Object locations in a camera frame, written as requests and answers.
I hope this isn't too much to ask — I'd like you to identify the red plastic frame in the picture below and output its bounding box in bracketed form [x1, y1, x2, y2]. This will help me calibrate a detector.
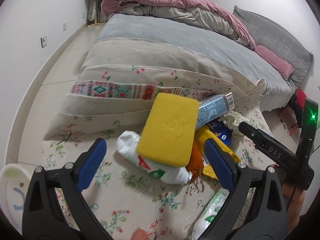
[279, 90, 307, 135]

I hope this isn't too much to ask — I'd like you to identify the white bin with coloured spots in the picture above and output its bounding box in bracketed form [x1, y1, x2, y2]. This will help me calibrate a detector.
[0, 164, 33, 233]

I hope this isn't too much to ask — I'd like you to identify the wooden rack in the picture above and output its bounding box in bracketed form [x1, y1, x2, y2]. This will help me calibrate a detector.
[86, 0, 105, 28]

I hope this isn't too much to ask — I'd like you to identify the yellow packet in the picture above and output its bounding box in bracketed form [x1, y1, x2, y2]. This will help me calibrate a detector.
[194, 125, 242, 178]

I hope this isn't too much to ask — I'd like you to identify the grey pillow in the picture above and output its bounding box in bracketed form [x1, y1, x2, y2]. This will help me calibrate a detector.
[232, 5, 314, 88]

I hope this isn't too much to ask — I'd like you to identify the pink pillow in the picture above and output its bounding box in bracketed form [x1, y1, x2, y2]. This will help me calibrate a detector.
[254, 45, 295, 79]

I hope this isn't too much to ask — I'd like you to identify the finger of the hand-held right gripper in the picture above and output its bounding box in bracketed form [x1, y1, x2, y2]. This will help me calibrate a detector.
[239, 122, 299, 167]

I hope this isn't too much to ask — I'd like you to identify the yellow sponge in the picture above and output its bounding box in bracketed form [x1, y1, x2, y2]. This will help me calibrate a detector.
[136, 92, 200, 168]

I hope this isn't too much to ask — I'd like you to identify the floral beige bed cover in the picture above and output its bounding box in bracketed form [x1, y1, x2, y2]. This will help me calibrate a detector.
[42, 37, 275, 240]

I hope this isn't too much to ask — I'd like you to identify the person's left hand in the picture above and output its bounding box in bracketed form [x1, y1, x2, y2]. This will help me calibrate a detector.
[131, 229, 148, 240]

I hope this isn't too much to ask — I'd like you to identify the white tissue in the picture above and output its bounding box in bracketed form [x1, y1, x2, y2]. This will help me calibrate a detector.
[222, 111, 250, 138]

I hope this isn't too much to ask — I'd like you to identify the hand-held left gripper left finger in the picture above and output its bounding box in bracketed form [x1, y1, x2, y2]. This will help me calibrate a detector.
[22, 139, 110, 240]

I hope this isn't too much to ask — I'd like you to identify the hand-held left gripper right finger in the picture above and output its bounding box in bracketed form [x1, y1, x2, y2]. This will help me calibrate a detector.
[200, 138, 288, 240]

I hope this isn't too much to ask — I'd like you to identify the white bottle green label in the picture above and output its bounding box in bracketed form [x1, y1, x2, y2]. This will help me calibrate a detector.
[191, 187, 230, 240]

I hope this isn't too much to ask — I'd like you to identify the white bottle red label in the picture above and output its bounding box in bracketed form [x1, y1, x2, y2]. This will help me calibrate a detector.
[117, 131, 192, 185]

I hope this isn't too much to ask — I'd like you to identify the grey bed sheet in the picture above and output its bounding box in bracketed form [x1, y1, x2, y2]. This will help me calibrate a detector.
[96, 14, 295, 112]

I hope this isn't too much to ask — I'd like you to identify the person's right hand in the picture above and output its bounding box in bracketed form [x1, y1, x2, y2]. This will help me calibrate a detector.
[282, 177, 304, 234]

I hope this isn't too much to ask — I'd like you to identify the orange wrapper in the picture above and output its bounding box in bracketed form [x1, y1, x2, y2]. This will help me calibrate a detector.
[186, 142, 208, 178]

